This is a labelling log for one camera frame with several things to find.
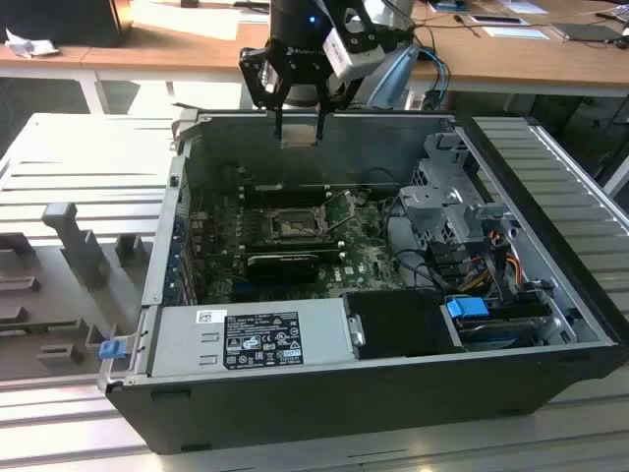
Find black open PC case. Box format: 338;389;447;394
95;105;629;456

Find black box on desk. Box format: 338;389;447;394
0;0;125;49

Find metal socket cover frame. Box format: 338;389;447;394
321;188;368;235

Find blue plastic latch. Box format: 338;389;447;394
98;339;125;363

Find black looped cable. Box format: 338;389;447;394
380;195;446;292

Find green motherboard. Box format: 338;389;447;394
189;164;419;304

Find light blue cables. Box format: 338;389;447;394
418;45;452;95

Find black graphics card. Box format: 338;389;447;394
246;252;320;286

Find grey parts rack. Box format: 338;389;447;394
0;201;149;381

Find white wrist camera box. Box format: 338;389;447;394
322;27;386;82

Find CPU socket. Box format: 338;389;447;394
263;205;329;243

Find flat smartphone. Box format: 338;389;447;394
468;14;531;27

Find silver metal drive cage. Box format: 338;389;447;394
396;131;523;258

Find wooden desk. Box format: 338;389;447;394
0;0;629;117

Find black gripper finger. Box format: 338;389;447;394
314;73;366;142
239;45;292;145

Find grey power supply unit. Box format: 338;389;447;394
145;297;359;379

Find black RAM slot row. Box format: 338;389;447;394
243;183;330;208
243;237;342;263

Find white sheet with blue border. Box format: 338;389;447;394
481;25;549;41

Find dark grey notebook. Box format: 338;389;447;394
549;21;624;45

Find crumpled white paper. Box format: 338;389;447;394
4;26;61;59

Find orange and yellow wires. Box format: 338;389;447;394
458;255;486;292

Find hard disk in blue carrier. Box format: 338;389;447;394
444;294;554;353

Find red and yellow wire bundle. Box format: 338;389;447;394
504;247;526;292

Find small silver CPU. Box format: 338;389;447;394
279;122;320;149

